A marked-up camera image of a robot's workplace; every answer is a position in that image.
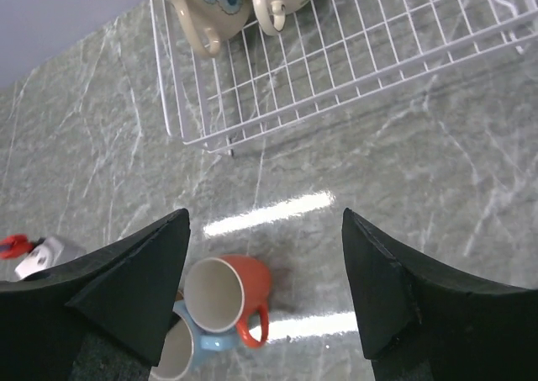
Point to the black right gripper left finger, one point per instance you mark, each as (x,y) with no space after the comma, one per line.
(102,316)

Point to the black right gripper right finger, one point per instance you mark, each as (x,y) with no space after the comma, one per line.
(421,319)

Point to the light blue mug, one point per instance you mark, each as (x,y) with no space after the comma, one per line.
(187,345)

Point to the orange mug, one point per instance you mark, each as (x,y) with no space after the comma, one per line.
(230,292)

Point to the tall cream illustrated mug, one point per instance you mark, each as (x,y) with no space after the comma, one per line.
(207,24)

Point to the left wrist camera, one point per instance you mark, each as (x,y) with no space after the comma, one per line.
(41,254)

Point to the white wire dish rack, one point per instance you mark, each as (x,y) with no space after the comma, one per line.
(331,54)

